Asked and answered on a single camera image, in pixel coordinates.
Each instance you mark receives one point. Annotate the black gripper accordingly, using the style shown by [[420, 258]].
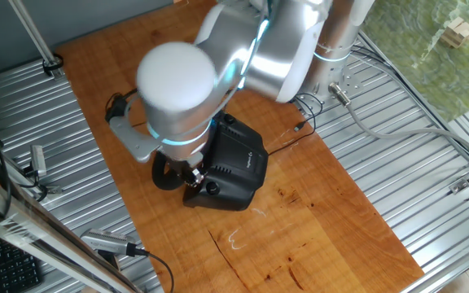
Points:
[[183, 164]]

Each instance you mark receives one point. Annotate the black racing steering wheel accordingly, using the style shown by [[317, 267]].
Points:
[[161, 179]]

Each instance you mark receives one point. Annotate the black steering wheel base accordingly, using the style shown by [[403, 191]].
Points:
[[238, 163]]

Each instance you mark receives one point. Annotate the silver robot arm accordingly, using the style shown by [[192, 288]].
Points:
[[177, 81]]

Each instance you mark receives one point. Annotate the silver robot mounting plate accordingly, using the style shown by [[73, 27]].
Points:
[[350, 79]]

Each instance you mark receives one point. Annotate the black keyboard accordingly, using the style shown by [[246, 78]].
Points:
[[10, 268]]

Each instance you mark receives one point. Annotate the silver stand pole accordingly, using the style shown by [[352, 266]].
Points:
[[35, 36]]

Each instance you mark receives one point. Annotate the small wooden block pile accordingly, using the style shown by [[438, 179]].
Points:
[[458, 32]]

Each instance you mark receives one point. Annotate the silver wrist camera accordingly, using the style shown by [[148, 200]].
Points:
[[134, 142]]

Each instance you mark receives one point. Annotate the ribbed silver camera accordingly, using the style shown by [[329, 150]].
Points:
[[104, 242]]

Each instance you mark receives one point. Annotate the small silver camera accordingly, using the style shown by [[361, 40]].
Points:
[[38, 160]]

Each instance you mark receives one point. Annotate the taped aluminium frame beam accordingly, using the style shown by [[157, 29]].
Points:
[[35, 228]]

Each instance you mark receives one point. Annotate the metal corner bracket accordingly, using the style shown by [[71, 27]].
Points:
[[459, 186]]

